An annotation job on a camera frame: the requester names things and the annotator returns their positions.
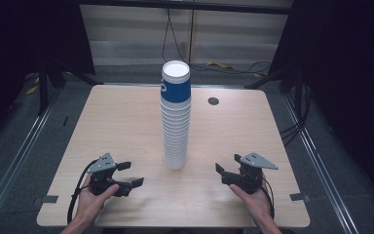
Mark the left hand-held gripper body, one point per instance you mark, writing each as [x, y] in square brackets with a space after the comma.
[101, 177]

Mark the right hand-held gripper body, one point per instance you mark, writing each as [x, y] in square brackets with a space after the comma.
[251, 172]

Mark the stack of blue white cups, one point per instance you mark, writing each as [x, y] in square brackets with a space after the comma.
[175, 136]

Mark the person's left hand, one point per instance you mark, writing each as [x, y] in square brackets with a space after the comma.
[92, 203]

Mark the person's right hand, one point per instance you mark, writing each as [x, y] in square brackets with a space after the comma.
[256, 203]

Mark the grey tape piece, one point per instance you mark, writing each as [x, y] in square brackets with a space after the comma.
[299, 197]
[48, 199]

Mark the round dark table grommet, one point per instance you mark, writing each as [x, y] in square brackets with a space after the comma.
[213, 101]

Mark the black stand leg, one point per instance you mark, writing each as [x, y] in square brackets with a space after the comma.
[266, 79]

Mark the yellow floor tape strip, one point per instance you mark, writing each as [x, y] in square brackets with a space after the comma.
[31, 90]
[220, 65]

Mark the black metal stand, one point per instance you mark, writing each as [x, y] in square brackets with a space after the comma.
[43, 91]

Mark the dark curtain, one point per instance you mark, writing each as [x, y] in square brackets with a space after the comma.
[344, 65]
[19, 39]

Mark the metal floor rail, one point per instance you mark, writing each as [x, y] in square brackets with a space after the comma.
[318, 162]
[16, 156]

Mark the black overhead frame bar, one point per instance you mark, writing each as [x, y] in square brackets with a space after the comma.
[188, 6]

